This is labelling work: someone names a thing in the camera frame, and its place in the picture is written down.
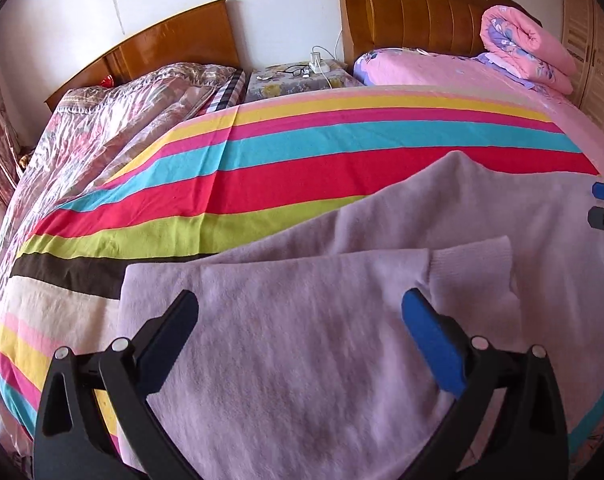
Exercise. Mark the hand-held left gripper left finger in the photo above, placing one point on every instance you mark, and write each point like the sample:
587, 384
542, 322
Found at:
169, 340

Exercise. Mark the rainbow striped blanket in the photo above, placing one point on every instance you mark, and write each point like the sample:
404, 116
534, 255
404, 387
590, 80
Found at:
282, 160

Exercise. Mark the lilac knitted sweater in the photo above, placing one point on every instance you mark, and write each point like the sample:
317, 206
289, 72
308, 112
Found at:
332, 350

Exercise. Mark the small red ornament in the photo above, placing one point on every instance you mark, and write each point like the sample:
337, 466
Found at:
107, 80

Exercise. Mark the folded lilac floral cloth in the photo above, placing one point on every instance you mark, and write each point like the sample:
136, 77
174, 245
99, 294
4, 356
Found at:
497, 66

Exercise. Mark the brown panelled wooden headboard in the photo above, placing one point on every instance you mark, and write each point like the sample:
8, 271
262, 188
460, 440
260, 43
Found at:
417, 15

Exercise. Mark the pink bed sheet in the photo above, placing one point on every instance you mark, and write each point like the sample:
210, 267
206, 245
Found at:
557, 110

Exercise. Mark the floral pillow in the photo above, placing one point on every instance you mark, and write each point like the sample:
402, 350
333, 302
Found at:
407, 65

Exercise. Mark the white power strip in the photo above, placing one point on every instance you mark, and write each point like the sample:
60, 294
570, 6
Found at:
320, 64

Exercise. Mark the dark plaid pillow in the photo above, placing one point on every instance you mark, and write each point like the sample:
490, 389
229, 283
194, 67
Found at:
228, 92

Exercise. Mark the black eyeglasses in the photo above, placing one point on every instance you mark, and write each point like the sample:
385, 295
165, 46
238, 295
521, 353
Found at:
295, 70

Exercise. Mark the rolled pink floral quilt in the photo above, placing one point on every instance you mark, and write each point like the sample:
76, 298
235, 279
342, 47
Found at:
527, 45

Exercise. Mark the orange wooden headboard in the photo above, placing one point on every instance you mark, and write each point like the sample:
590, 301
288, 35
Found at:
182, 40

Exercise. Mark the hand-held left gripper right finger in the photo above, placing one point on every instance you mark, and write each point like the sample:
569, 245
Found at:
434, 340

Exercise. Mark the light wooden wardrobe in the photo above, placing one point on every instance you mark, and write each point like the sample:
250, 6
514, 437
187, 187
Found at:
594, 45

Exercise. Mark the nightstand with floral cover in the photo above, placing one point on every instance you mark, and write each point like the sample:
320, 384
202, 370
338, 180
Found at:
292, 87

